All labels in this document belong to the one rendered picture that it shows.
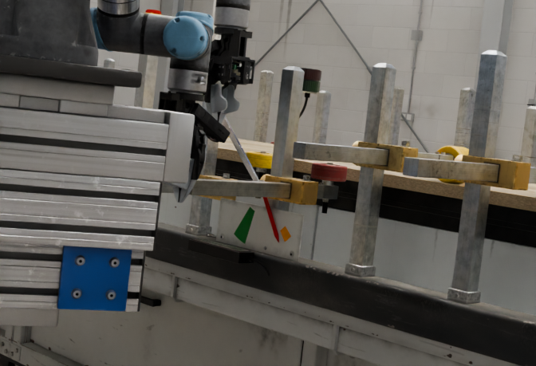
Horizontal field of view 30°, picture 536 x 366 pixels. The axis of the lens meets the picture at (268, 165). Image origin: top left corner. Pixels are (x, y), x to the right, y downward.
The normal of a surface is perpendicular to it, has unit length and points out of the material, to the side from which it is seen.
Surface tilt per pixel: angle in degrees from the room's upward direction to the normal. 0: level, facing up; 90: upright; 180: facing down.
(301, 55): 90
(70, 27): 72
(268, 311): 90
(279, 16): 90
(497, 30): 90
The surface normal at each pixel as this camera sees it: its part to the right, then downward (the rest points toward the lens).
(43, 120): 0.35, 0.09
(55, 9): 0.48, -0.20
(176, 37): -0.01, 0.05
